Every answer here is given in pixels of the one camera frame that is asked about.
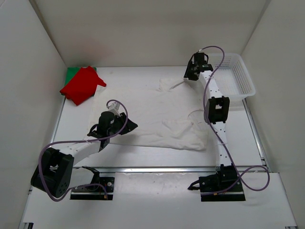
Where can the aluminium table edge rail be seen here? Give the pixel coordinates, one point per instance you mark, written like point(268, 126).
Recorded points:
point(156, 169)

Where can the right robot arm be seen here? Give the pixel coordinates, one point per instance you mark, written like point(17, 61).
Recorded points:
point(216, 108)

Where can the white cloth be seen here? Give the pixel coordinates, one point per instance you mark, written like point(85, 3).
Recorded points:
point(169, 116)

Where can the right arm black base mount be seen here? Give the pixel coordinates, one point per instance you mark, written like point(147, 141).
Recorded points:
point(223, 186)

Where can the green t shirt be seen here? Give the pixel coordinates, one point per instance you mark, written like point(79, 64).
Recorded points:
point(79, 80)

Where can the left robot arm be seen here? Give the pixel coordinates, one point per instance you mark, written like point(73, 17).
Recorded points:
point(57, 165)

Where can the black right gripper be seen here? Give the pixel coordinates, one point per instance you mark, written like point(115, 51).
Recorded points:
point(188, 75)

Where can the red t shirt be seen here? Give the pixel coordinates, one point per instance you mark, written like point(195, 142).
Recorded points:
point(81, 98)

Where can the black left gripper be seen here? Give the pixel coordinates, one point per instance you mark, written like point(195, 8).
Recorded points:
point(130, 125)

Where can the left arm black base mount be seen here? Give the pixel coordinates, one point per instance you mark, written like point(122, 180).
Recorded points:
point(90, 184)

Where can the white plastic basket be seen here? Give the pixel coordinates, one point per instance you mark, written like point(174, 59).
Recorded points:
point(232, 77)

